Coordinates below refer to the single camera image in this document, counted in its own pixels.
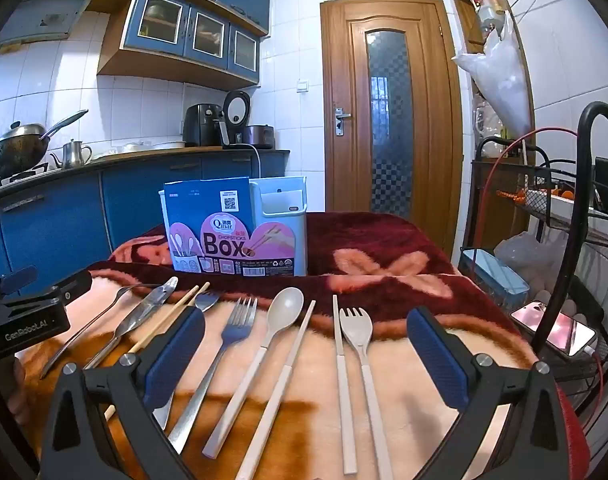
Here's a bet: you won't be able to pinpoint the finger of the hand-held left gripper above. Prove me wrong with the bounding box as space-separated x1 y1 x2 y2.
0 266 39 307
0 270 93 322

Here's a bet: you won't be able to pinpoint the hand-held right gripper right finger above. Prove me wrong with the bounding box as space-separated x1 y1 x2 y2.
405 306 571 480

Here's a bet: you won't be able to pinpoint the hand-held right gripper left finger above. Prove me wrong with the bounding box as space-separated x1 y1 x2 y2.
36 305 207 480

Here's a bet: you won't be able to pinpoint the wooden chopstick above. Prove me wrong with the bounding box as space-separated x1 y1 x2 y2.
128 285 201 356
104 281 211 421

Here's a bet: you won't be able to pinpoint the metal spoon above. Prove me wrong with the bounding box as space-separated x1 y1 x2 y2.
39 284 160 380

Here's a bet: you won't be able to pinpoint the metal knife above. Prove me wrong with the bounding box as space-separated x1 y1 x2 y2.
83 276 179 370

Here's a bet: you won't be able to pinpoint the small metal fork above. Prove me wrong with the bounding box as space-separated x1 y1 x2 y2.
153 291 221 431

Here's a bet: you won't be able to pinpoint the large metal fork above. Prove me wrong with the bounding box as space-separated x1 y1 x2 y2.
168 296 259 456

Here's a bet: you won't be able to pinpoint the beige plastic fork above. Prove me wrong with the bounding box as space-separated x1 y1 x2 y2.
339 306 395 480

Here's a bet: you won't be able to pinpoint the beige plastic chopstick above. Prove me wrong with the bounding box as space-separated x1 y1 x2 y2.
332 294 359 476
235 300 317 480

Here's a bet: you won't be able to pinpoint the beige plastic spoon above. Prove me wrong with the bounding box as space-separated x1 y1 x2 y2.
202 287 305 459

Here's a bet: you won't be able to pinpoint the light blue utensil holder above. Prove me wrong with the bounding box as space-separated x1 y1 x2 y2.
159 175 309 277

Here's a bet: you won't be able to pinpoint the blue kitchen base cabinets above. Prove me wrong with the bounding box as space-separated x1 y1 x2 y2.
0 149 291 301

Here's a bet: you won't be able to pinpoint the gas stove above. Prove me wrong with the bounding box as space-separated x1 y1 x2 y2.
0 162 50 187

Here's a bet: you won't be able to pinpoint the blue plastic box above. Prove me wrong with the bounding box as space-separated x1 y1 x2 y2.
459 247 530 311

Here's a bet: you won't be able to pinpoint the red and peach flowered blanket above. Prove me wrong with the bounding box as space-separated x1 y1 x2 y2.
14 212 590 480

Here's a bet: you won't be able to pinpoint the smartphone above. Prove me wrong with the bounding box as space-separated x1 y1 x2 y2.
510 300 597 358

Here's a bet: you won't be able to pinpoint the metal wok with lid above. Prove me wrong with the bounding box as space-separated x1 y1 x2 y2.
0 109 90 177

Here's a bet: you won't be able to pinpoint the crumpled white plastic bag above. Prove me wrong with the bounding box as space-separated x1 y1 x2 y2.
494 232 570 301

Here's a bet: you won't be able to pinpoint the metal kettle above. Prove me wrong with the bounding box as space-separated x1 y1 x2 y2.
50 139 93 170

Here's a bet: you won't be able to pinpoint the wooden cutting board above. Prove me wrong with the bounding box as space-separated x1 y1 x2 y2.
91 148 205 161

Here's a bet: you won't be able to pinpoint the white tray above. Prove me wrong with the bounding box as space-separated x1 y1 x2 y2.
514 185 608 241

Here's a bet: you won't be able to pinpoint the black air fryer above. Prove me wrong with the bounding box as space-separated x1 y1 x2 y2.
184 103 224 148

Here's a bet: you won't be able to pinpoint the wooden door with glass pane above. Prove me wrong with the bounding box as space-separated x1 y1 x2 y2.
320 0 465 261

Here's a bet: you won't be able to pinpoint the black rice cooker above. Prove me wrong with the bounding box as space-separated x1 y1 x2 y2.
223 90 276 151

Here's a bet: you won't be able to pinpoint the black metal rack cart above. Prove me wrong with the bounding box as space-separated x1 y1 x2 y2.
459 101 608 411

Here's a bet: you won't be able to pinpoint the white hanging plastic bag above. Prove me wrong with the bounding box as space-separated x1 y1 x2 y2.
451 12 534 133

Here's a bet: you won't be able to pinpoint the red cable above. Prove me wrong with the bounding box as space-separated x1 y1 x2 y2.
481 127 582 251

